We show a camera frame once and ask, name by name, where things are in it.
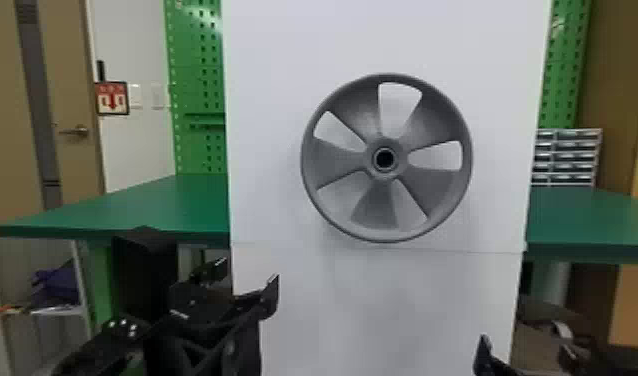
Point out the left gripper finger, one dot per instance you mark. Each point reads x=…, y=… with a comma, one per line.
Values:
x=210, y=271
x=264, y=302

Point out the white wall switch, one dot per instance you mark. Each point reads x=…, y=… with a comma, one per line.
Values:
x=135, y=96
x=157, y=96

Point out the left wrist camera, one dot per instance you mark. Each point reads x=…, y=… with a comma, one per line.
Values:
x=143, y=273

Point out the grey wheel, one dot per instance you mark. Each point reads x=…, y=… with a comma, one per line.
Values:
x=350, y=110

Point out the white panel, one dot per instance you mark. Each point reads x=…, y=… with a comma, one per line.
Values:
x=277, y=157

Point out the brown door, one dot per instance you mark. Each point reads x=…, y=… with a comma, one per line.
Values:
x=72, y=63

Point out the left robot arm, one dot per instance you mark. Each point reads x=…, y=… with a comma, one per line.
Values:
x=96, y=354

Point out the white drawer cabinet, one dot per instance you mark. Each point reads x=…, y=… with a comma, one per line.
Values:
x=566, y=157

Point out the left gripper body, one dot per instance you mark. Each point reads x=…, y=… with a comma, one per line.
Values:
x=203, y=336

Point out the red and white sign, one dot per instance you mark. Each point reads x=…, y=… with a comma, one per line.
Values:
x=111, y=98

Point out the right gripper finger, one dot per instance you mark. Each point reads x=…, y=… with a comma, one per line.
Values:
x=484, y=362
x=579, y=362

